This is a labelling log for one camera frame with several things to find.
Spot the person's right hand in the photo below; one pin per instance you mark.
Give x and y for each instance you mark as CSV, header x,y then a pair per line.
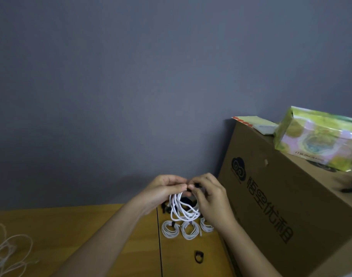
x,y
215,203

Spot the person's left hand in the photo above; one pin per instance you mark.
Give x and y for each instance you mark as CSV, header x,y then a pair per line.
x,y
161,192

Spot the person's left forearm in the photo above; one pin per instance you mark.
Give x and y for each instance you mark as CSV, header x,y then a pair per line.
x,y
101,242

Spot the person's right forearm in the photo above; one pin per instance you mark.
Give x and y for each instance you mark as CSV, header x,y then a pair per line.
x,y
251,251

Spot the cardboard box with black print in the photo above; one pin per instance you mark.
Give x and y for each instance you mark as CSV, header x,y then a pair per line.
x,y
286,210

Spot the flat white packet orange edge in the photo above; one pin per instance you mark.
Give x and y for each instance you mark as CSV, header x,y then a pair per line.
x,y
254,122

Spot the green tissue pack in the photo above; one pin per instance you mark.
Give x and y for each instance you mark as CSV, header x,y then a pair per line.
x,y
317,138

